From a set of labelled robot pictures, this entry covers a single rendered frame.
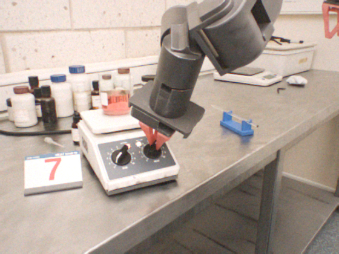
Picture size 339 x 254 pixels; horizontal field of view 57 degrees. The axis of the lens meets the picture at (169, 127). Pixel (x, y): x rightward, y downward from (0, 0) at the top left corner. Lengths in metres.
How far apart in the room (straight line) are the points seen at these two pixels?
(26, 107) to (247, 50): 0.61
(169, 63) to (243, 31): 0.09
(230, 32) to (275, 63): 1.18
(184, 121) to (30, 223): 0.25
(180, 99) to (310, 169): 1.68
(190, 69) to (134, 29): 0.89
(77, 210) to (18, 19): 0.68
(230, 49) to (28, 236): 0.34
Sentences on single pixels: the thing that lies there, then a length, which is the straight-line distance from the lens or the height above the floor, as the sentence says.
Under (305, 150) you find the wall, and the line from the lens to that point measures 2.02.
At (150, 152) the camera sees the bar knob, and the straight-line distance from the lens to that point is 0.51.
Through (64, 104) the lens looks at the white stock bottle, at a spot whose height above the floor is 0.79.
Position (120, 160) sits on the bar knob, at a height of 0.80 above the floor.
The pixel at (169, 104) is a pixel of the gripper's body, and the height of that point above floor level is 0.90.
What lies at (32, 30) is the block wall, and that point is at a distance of 1.05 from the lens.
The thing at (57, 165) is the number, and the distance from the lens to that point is 0.57.
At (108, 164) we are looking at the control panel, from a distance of 0.51.
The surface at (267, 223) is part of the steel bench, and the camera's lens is 1.02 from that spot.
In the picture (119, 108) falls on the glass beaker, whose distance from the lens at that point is 0.58.
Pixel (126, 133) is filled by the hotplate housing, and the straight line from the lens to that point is 0.56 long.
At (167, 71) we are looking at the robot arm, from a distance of 0.40.
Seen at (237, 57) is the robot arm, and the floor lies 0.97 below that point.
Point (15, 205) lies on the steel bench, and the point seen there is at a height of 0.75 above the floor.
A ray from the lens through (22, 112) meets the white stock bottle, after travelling 0.86.
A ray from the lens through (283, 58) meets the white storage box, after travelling 1.53.
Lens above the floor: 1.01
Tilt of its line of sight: 20 degrees down
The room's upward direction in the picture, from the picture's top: straight up
